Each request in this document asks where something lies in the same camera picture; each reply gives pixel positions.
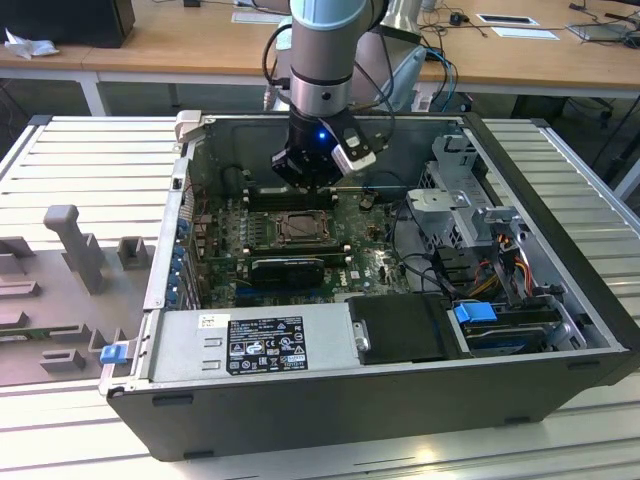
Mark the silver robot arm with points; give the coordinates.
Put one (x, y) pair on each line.
(320, 55)

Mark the RAM slot with white clips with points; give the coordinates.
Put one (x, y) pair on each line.
(260, 190)
(300, 252)
(265, 201)

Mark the CPU socket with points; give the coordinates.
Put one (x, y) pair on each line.
(271, 235)

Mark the blue expansion slot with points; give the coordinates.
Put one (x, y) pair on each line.
(247, 291)

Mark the round coin battery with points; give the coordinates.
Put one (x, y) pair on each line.
(368, 200)

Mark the black graphics card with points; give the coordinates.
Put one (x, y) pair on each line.
(285, 272)

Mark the green motherboard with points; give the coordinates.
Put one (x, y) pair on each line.
(370, 260)

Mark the pale grey case latch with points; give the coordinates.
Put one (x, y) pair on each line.
(189, 122)

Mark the silver metal drive cage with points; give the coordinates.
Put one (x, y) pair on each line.
(435, 200)

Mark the pale blue teach pendant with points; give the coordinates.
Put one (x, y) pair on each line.
(407, 75)

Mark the wooden desk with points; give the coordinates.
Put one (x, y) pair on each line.
(200, 45)

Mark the black plastic shroud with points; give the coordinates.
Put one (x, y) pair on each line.
(400, 325)

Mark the silver power supply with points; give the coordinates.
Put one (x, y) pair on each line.
(175, 345)

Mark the hard disk in blue carrier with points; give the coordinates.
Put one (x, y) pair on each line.
(475, 311)

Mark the white paper sheet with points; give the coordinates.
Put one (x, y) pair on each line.
(525, 33)

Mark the black open PC case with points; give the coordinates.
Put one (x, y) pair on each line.
(300, 425)

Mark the grey parts rack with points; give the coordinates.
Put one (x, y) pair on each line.
(75, 300)

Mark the blue case latch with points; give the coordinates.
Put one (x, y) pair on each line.
(112, 354)

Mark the black box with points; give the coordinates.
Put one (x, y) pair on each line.
(65, 20)

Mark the crumpled white paper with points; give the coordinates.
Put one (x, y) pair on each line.
(30, 47)

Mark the green RAM stick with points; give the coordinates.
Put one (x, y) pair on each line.
(30, 333)

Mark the grey flat tablet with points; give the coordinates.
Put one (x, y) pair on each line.
(600, 31)

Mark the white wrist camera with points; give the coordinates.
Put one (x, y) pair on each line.
(352, 159)

